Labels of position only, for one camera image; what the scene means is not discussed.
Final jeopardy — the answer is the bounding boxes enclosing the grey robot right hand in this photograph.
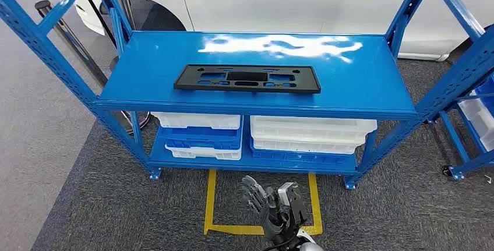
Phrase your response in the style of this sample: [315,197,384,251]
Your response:
[239,175,291,228]

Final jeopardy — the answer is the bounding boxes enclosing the black plastic plate frame part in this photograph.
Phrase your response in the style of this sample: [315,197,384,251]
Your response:
[174,64,322,95]

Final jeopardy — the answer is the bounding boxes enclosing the blue metal shelf rack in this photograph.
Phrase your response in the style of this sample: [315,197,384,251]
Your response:
[426,72,494,181]
[0,0,494,192]

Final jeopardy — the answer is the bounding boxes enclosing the yellow floor tape outline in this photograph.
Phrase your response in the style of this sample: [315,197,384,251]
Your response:
[203,169,324,236]

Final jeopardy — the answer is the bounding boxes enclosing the white car with red stripe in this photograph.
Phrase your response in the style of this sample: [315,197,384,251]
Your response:
[59,0,494,62]

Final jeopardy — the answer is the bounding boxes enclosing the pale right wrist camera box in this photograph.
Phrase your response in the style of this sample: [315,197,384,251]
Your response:
[277,182,309,227]

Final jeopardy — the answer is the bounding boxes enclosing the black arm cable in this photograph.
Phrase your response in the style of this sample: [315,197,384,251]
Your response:
[262,235,300,251]

